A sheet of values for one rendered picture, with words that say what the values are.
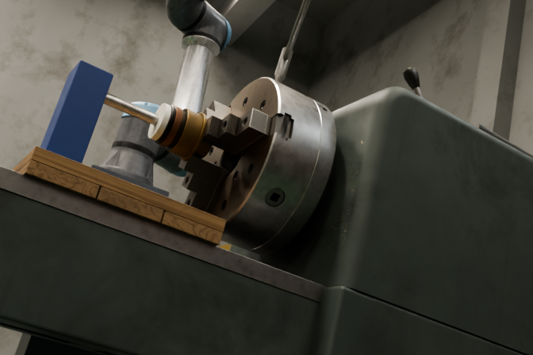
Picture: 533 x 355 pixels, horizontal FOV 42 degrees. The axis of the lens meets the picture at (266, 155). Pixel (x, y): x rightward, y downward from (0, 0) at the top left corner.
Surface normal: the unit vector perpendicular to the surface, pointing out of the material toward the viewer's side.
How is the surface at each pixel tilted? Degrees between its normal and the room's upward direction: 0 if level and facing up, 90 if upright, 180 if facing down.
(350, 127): 90
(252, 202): 135
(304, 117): 68
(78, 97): 90
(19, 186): 90
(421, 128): 90
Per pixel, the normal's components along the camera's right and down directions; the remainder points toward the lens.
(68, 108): 0.50, -0.20
